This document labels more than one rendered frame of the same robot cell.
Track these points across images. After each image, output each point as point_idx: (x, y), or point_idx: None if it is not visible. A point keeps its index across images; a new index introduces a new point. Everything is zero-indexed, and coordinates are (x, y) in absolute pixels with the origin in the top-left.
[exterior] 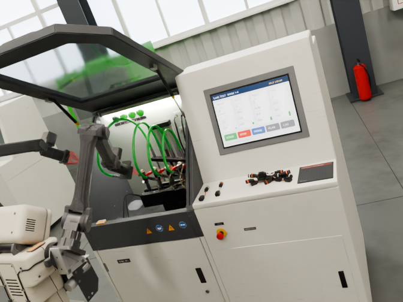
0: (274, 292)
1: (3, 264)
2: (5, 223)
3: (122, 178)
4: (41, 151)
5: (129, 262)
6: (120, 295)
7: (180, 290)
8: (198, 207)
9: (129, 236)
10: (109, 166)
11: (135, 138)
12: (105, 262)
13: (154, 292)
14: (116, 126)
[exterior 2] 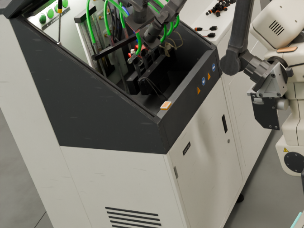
0: (250, 109)
1: None
2: (296, 5)
3: (154, 46)
4: (146, 3)
5: (189, 147)
6: (186, 208)
7: (216, 155)
8: (218, 41)
9: (188, 107)
10: (173, 16)
11: (63, 43)
12: (175, 163)
13: (204, 175)
14: (43, 30)
